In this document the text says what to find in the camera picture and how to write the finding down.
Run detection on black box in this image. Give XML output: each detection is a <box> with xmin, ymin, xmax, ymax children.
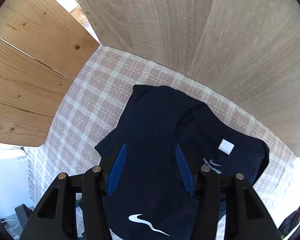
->
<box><xmin>15</xmin><ymin>204</ymin><xmax>37</xmax><ymax>233</ymax></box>

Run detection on navy blue shirt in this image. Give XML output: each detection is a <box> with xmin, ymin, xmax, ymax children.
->
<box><xmin>94</xmin><ymin>85</ymin><xmax>270</xmax><ymax>240</ymax></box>

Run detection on light wooden panel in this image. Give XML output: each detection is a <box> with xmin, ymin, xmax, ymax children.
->
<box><xmin>67</xmin><ymin>0</ymin><xmax>300</xmax><ymax>158</ymax></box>

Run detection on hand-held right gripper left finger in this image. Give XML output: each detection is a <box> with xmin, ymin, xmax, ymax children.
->
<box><xmin>19</xmin><ymin>143</ymin><xmax>128</xmax><ymax>240</ymax></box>

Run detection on pine wood boards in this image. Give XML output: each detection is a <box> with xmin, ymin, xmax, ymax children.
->
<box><xmin>0</xmin><ymin>0</ymin><xmax>100</xmax><ymax>148</ymax></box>

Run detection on black garment yellow pattern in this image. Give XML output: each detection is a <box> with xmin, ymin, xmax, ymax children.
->
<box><xmin>278</xmin><ymin>201</ymin><xmax>300</xmax><ymax>237</ymax></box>

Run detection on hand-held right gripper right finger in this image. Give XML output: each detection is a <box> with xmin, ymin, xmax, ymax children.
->
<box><xmin>175</xmin><ymin>144</ymin><xmax>282</xmax><ymax>240</ymax></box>

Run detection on pink checked blanket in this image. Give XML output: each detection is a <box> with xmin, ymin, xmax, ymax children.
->
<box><xmin>24</xmin><ymin>46</ymin><xmax>300</xmax><ymax>240</ymax></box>

